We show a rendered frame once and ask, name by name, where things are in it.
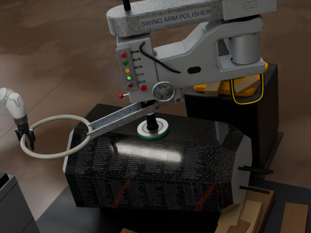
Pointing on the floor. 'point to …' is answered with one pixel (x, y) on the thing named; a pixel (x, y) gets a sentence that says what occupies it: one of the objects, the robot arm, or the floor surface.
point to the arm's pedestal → (15, 210)
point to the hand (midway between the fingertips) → (28, 145)
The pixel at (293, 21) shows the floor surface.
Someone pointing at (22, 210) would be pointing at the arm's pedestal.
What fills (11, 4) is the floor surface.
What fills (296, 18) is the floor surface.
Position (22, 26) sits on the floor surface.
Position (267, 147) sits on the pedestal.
